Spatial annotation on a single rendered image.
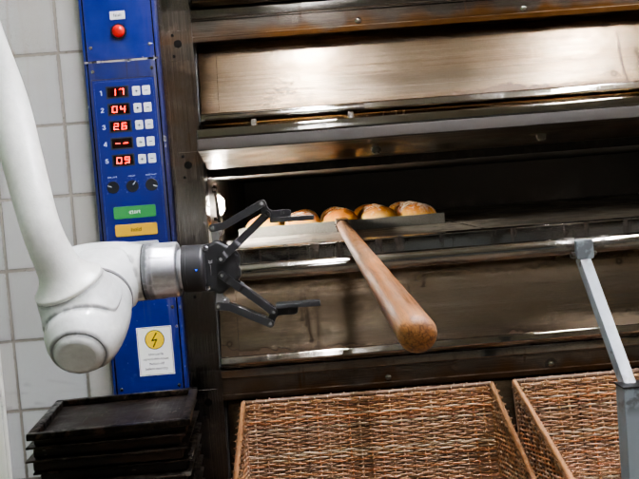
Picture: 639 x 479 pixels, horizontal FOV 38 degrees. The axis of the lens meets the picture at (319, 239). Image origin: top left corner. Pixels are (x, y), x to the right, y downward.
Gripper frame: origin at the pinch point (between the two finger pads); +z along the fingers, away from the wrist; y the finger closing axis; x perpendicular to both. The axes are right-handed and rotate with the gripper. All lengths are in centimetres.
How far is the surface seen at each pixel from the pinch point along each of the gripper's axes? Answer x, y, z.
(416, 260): -18.1, 2.8, 18.6
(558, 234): -56, 2, 54
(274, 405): -52, 35, -10
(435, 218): -100, -1, 33
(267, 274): -17.6, 3.3, -7.9
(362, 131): -40.6, -22.1, 12.0
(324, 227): -100, -1, 3
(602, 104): -42, -24, 61
